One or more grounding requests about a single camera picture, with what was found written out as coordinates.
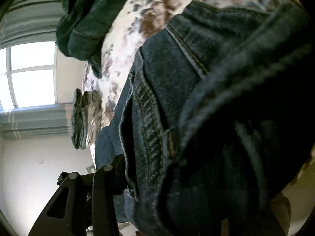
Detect floral quilted bedspread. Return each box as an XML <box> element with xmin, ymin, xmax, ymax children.
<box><xmin>82</xmin><ymin>0</ymin><xmax>315</xmax><ymax>185</ymax></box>

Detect dark blue denim pants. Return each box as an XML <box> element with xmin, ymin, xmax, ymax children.
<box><xmin>95</xmin><ymin>0</ymin><xmax>315</xmax><ymax>236</ymax></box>

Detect stack of folded pants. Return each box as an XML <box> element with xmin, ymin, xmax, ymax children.
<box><xmin>71</xmin><ymin>88</ymin><xmax>103</xmax><ymax>150</ymax></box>

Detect dark green plush blanket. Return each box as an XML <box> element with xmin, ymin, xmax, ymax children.
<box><xmin>56</xmin><ymin>0</ymin><xmax>139</xmax><ymax>79</ymax></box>

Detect white framed window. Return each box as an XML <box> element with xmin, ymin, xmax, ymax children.
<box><xmin>0</xmin><ymin>41</ymin><xmax>58</xmax><ymax>111</ymax></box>

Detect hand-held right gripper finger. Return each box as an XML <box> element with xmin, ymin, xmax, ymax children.
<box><xmin>28</xmin><ymin>154</ymin><xmax>134</xmax><ymax>236</ymax></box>

